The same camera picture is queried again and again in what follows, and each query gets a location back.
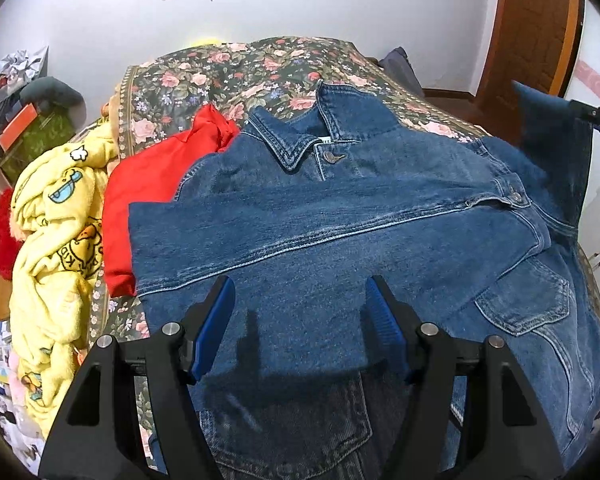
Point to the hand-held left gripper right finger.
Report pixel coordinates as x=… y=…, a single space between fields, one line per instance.
x=382 y=320

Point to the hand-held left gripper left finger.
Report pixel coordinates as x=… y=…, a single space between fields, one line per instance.
x=215 y=320

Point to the blue denim jacket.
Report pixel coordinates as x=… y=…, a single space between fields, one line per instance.
x=330 y=220

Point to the red garment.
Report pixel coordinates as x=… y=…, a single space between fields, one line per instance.
x=140 y=195

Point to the white wardrobe door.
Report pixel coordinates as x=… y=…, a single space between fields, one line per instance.
x=597 y=60

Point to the brown wooden door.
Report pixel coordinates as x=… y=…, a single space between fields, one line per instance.
x=522 y=35

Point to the yellow cartoon print blanket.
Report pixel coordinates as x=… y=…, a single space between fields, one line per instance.
x=45 y=270

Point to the dark grey cloth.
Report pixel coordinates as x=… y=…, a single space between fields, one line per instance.
x=400 y=62

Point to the pile of papers and booklets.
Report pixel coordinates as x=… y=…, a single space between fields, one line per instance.
x=12 y=400

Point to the red plush toy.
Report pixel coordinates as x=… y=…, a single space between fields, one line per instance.
x=0 y=240

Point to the dark floral bedspread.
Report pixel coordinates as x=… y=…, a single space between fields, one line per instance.
x=205 y=75

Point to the green patterned covered box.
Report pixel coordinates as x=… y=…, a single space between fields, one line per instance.
x=45 y=137

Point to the orange box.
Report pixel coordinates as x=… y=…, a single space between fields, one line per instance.
x=17 y=127

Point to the grey neck pillow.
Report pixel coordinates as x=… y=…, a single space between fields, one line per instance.
x=50 y=91

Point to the pile of clutter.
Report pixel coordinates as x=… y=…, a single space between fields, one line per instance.
x=7 y=75

